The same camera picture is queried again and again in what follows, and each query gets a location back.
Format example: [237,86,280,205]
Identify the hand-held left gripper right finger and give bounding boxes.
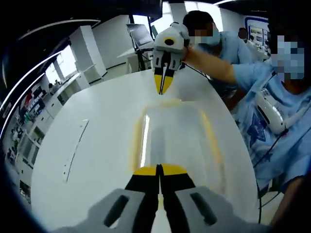
[159,164,272,233]

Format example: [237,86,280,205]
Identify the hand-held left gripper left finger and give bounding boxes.
[54,164,161,233]

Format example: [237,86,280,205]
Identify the clear storage box yellow latches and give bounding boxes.
[128,98,227,195]

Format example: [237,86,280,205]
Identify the computer monitor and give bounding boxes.
[126,23,156,49]

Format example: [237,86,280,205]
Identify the white square pillar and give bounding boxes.
[70,25,107,84]

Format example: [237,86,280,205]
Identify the white worn chest device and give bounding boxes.
[254,89,288,134]

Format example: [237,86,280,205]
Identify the person in blue shirt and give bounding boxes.
[233,58,311,195]

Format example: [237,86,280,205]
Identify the blue framed wall poster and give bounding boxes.
[244,16,270,46]

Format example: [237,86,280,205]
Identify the black device cable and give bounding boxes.
[252,130,290,168]

